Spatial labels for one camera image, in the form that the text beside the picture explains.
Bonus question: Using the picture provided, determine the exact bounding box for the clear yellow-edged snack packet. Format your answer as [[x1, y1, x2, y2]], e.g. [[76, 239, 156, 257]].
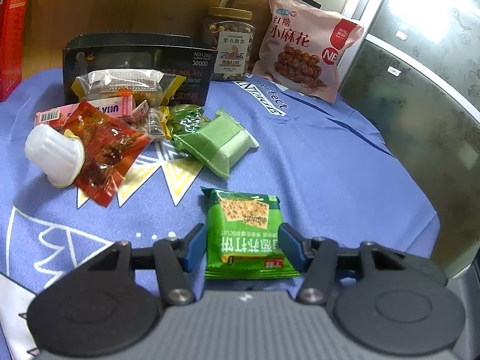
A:
[[72, 68, 185, 107]]

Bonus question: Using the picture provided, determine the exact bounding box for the white plastic jelly cup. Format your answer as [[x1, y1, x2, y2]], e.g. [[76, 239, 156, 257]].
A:
[[24, 124, 86, 189]]

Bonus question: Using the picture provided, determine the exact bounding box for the red orange snack packet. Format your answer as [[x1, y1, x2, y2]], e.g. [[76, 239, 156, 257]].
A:
[[61, 100, 153, 207]]

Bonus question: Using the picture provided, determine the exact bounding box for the black open box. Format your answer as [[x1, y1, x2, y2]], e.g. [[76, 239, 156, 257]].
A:
[[63, 33, 216, 106]]

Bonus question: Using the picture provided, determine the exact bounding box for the wooden board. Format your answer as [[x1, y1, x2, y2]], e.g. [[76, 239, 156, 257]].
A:
[[23, 0, 221, 78]]

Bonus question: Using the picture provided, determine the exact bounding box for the green biscuit packet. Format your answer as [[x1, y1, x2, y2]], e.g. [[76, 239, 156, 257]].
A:
[[202, 188, 299, 281]]

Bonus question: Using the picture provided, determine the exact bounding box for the dark green candy packet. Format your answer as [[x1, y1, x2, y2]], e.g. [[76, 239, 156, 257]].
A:
[[167, 104, 212, 137]]

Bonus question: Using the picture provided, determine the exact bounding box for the red gift box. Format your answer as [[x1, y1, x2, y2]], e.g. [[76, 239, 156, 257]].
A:
[[0, 0, 28, 102]]

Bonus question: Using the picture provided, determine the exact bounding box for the nut jar with gold lid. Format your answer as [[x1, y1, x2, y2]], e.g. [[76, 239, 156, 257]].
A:
[[202, 7, 256, 81]]

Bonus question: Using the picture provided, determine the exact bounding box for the pink snack box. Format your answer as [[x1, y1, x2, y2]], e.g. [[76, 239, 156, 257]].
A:
[[34, 95, 149, 130]]

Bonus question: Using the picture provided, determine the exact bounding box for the light green cake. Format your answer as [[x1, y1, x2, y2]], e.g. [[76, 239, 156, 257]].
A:
[[172, 109, 260, 179]]

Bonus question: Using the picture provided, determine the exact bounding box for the gold-edged peanut packet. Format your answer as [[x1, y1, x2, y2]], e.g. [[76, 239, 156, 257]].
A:
[[129, 106, 172, 141]]

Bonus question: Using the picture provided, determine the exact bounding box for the blue printed cloth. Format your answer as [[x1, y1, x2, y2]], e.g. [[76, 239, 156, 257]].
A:
[[1, 69, 440, 359]]

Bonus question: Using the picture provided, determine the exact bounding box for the pink twist snack bag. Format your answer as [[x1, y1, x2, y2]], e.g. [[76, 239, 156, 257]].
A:
[[252, 0, 365, 103]]

